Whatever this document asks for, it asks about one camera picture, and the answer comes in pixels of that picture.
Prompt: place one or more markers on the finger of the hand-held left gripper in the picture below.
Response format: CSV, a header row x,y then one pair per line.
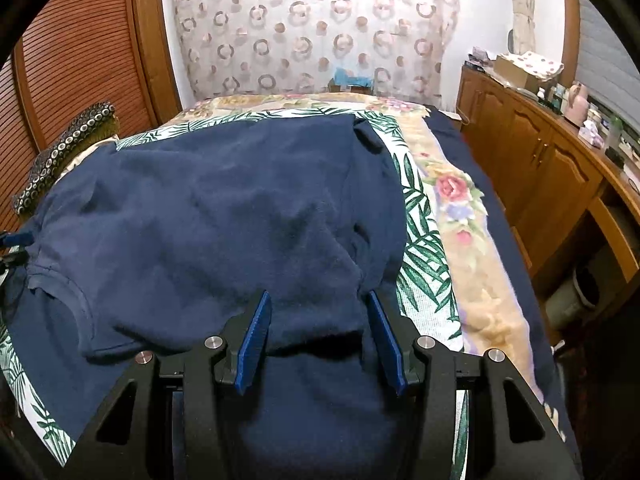
x,y
11,240

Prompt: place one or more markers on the grey window blind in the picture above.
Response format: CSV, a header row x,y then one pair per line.
x,y
612,60

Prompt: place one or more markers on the navy bed sheet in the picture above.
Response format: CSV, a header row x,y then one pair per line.
x,y
480,175

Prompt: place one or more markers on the navy printed t-shirt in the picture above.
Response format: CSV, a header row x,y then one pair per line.
x,y
210,220

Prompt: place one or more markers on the wooden cabinet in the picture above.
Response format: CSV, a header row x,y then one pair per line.
x,y
540,160

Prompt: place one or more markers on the beige tied curtain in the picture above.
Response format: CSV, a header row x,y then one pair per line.
x,y
522,5

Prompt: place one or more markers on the green-capped bottle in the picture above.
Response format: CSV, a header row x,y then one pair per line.
x,y
613,135

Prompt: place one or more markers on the grey waste bin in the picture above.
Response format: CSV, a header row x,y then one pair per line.
x,y
572,295

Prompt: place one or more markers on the small brown cardboard box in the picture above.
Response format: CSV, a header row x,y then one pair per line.
x,y
350,89

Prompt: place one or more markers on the pink tissue pack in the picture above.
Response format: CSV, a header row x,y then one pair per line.
x,y
592,134

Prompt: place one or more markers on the louvered wooden wardrobe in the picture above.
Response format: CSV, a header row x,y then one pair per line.
x,y
75,60

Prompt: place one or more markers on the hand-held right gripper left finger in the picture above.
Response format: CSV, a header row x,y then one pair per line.
x,y
254,342

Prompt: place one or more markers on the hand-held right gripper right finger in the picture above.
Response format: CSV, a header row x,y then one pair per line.
x,y
389,345

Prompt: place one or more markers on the cardboard box with cloth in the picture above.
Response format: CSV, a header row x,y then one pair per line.
x,y
535,64

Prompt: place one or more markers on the leaf-patterned bed sheet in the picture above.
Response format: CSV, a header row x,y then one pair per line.
x,y
425,270

